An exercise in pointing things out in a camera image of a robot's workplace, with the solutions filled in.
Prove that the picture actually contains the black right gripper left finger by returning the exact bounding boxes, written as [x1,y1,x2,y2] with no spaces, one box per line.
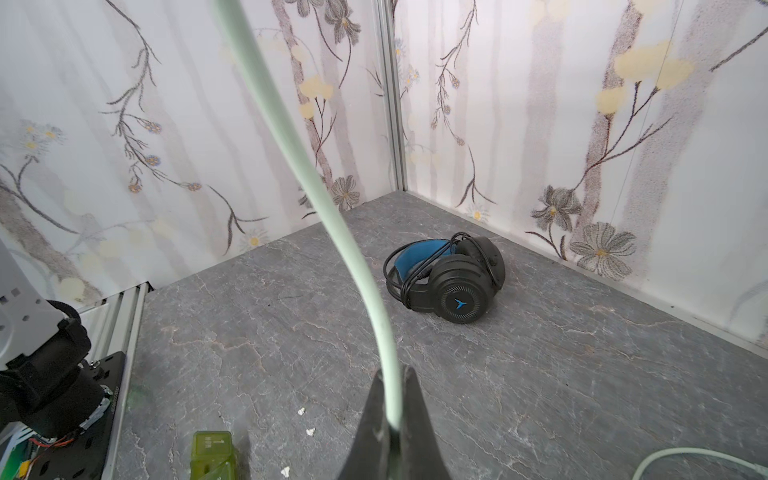
[337,371,390,480]

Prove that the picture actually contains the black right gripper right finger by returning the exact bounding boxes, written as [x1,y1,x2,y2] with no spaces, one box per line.
[399,366,451,480]

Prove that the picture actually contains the black blue headphones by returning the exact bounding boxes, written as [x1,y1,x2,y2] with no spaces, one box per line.
[382,232,506,325]

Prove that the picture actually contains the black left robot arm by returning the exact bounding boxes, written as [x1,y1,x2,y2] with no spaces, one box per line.
[1,248,126,479]

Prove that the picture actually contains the green plastic block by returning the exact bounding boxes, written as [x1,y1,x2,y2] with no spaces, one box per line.
[190,431,237,480]

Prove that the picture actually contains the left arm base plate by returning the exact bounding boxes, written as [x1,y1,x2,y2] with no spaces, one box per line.
[1,351,127,479]

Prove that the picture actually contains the aluminium frame rail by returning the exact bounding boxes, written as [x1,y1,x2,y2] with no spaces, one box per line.
[81,282,151,479]

